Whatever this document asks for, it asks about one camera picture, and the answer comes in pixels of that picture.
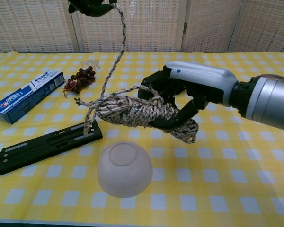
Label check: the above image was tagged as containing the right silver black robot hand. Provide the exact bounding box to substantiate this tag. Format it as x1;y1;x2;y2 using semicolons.
137;61;239;135

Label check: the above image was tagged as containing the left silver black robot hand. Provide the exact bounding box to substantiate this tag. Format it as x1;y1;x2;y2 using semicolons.
68;0;119;17

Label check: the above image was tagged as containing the braided speckled rope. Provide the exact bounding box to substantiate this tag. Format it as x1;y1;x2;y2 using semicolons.
73;2;199;144

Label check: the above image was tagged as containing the yellow checkered tablecloth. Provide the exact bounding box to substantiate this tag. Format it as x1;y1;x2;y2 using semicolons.
0;51;284;224

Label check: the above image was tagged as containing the clear plastic grape bunch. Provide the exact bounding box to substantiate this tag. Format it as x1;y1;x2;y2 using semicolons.
80;60;102;71

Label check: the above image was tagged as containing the dark red grape bunch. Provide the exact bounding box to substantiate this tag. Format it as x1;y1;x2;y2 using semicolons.
63;66;97;98

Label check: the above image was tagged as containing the blue white toothpaste box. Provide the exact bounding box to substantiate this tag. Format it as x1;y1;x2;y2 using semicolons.
0;70;66;125

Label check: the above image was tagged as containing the upturned beige bowl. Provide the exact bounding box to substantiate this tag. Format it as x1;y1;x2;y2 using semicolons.
96;141;154;198

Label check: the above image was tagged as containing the black metal rail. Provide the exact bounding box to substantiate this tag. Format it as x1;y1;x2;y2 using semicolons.
0;119;103;180

